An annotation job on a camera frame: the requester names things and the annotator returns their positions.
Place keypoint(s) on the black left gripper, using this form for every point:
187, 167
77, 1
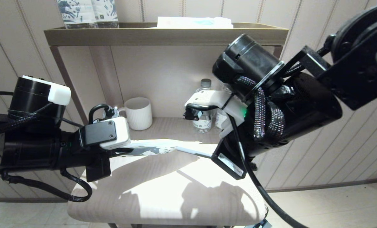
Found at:
98, 167

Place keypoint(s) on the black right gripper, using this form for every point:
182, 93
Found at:
226, 158

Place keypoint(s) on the white horse-print pouch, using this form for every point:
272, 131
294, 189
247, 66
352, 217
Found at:
150, 148

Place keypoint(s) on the grey toothbrush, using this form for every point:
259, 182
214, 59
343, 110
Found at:
194, 152

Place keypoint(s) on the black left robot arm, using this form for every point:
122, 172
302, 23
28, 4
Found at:
26, 152

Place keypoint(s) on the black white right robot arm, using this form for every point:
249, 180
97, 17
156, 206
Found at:
302, 110

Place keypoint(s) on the clear water bottle dark cap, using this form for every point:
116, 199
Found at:
221, 122
204, 125

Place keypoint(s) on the white ribbed mug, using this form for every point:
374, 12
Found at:
140, 114

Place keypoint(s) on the black braided right arm sleeve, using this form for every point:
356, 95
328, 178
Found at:
264, 107

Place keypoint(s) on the beige wooden shelf unit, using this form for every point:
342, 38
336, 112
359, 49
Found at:
163, 36

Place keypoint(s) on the white blue flat package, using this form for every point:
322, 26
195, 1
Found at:
194, 22

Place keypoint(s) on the patterned packages on top shelf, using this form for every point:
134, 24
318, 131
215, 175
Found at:
77, 12

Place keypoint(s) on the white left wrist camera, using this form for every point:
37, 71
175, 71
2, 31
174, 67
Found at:
118, 136

